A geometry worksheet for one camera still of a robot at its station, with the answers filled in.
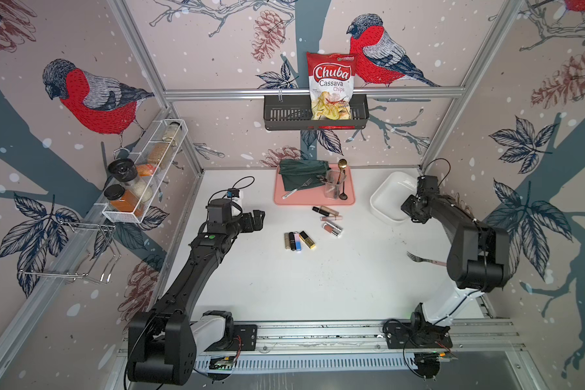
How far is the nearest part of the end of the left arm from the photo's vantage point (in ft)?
2.39

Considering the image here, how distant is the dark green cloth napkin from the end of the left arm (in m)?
0.38

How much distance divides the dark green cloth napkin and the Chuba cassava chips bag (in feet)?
1.10

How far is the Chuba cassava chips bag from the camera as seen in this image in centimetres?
83
